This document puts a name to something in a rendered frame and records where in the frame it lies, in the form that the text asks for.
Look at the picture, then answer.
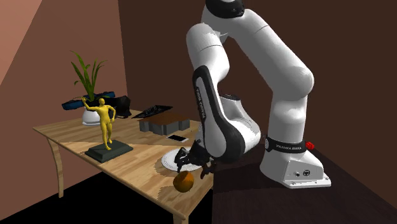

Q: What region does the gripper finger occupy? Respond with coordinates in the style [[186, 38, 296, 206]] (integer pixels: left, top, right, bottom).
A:
[[174, 148, 192, 174], [199, 161, 218, 180]]

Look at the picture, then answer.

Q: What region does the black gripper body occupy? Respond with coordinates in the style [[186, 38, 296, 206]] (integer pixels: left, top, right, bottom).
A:
[[188, 139, 216, 169]]

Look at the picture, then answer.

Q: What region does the white plate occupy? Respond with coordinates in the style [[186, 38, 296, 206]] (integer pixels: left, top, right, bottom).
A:
[[161, 146, 204, 172]]

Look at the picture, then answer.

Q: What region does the white phone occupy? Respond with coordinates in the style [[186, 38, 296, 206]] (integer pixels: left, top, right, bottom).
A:
[[166, 134, 189, 143]]

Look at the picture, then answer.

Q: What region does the orange ball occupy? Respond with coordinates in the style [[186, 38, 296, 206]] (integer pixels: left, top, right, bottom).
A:
[[172, 170, 195, 193]]

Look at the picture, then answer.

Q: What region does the grey block with brown top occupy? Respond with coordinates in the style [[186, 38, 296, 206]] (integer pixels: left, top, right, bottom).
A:
[[139, 112, 191, 136]]

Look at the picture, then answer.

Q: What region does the wooden table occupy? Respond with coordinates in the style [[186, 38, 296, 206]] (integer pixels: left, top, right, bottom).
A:
[[32, 109, 215, 224]]

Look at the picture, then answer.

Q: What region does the flat black keyboard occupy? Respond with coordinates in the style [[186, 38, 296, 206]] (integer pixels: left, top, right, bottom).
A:
[[131, 104, 174, 120]]

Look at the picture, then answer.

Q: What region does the dark robot stand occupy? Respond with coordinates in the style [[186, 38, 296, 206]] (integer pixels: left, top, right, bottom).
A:
[[211, 144, 397, 224]]

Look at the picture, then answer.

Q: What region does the black bag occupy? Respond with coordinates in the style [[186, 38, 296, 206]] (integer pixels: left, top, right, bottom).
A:
[[106, 95, 132, 119]]

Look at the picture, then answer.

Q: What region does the gold figure on dark base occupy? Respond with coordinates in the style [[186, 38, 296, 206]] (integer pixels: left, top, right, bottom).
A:
[[81, 96, 134, 164]]

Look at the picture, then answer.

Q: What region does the green plant in white pot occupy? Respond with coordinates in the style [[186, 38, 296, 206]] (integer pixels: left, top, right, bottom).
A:
[[70, 50, 109, 127]]

